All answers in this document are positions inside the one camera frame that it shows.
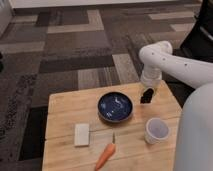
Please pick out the dark blue ceramic bowl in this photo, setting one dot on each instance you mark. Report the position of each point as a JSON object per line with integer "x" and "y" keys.
{"x": 114, "y": 107}

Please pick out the white rectangular sponge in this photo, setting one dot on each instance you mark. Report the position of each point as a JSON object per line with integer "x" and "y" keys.
{"x": 81, "y": 134}

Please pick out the orange carrot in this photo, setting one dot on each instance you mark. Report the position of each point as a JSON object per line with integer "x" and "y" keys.
{"x": 106, "y": 154}

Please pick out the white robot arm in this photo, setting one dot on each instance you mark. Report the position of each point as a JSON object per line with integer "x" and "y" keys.
{"x": 194, "y": 144}

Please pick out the black chair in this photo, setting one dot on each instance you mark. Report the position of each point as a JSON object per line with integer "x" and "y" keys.
{"x": 199, "y": 42}

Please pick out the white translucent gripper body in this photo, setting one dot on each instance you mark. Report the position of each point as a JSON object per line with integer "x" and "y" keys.
{"x": 150, "y": 82}

